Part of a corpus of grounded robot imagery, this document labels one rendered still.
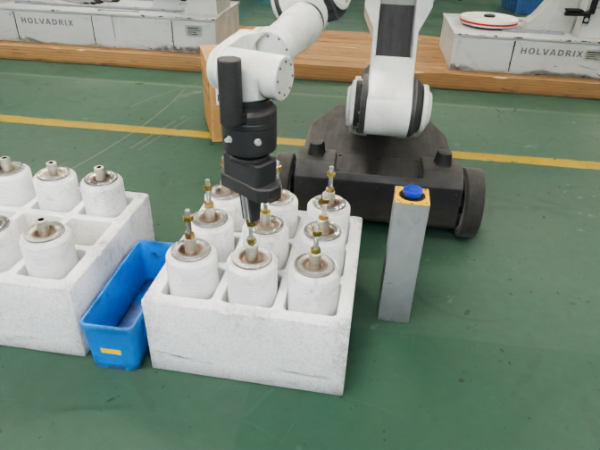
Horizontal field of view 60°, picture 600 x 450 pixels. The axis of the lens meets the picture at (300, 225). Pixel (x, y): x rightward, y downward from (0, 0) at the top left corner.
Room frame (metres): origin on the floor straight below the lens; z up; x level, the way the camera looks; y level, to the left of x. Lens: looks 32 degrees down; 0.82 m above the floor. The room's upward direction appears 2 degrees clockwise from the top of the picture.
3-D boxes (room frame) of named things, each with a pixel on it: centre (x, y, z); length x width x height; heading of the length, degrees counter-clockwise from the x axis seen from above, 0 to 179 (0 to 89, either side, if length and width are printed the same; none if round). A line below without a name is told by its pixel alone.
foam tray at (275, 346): (0.91, 0.07, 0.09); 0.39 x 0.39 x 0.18; 82
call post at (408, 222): (0.94, -0.23, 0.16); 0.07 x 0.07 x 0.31; 82
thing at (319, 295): (0.78, -0.03, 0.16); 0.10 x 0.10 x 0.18
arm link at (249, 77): (0.78, 0.08, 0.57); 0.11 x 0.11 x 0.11; 66
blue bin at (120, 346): (0.88, 0.35, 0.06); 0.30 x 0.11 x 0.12; 173
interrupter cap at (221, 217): (0.93, 0.19, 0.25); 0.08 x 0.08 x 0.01
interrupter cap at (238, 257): (0.79, 0.09, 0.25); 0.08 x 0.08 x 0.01
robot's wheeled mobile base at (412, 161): (1.58, -0.24, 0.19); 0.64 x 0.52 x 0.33; 174
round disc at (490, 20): (3.01, -0.98, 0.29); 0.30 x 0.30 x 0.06
